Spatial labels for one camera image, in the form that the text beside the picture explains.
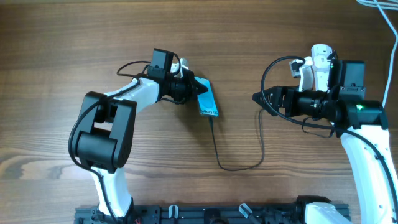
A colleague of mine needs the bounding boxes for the blue screen Galaxy smartphone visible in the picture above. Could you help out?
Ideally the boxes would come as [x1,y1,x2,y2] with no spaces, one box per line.
[195,77,219,117]

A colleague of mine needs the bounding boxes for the black USB charger cable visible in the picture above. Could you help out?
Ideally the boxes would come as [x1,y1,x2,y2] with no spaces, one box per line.
[207,49,340,172]

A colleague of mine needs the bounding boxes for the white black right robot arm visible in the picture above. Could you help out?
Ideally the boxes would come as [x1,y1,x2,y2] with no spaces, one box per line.
[253,56,397,223]

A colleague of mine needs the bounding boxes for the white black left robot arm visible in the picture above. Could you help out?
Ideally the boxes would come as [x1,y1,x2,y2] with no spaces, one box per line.
[67,49,218,223]

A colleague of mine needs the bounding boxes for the white power strip socket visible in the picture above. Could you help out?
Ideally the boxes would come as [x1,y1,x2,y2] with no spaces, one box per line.
[311,44,333,92]

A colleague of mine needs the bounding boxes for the white power strip cord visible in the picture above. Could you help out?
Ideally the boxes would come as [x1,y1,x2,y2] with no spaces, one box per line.
[381,0,398,108]

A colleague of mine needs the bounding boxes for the white cables at corner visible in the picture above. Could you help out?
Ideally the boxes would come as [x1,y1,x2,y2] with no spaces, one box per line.
[356,0,398,12]

